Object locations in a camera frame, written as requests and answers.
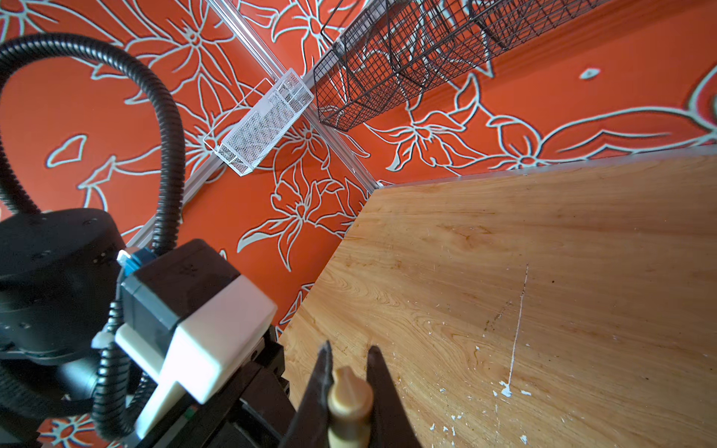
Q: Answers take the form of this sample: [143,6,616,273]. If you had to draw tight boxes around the clear plastic bin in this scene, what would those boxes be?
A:
[203,69,314,177]

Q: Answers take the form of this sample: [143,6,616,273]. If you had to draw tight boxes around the beige pen cap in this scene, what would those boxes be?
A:
[327,366,375,448]

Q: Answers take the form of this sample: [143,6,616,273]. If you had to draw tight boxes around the black wire basket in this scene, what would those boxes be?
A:
[312,0,600,132]

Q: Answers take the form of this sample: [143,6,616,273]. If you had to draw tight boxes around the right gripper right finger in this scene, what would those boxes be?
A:
[366,345,421,448]

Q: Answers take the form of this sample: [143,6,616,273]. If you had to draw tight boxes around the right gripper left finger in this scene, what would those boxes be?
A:
[279,341,333,448]

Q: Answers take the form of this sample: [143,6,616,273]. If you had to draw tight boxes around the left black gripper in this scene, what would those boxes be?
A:
[134,326,296,447]

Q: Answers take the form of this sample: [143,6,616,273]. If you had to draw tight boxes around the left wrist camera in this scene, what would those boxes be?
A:
[115,239,277,441]

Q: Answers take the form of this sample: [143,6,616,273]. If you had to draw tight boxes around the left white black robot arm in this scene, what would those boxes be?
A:
[1,33,293,447]

